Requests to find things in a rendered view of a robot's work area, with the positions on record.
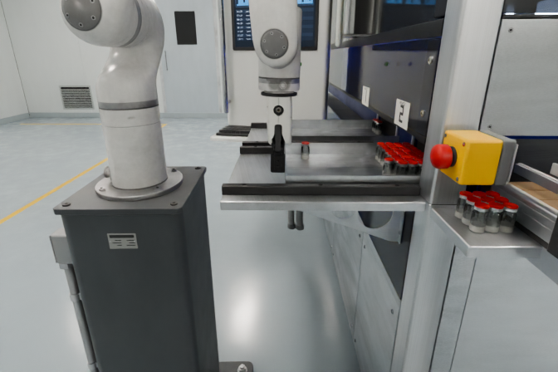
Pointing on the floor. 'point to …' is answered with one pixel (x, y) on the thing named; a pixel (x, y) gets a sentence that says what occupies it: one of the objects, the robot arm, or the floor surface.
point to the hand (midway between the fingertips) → (277, 163)
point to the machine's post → (456, 119)
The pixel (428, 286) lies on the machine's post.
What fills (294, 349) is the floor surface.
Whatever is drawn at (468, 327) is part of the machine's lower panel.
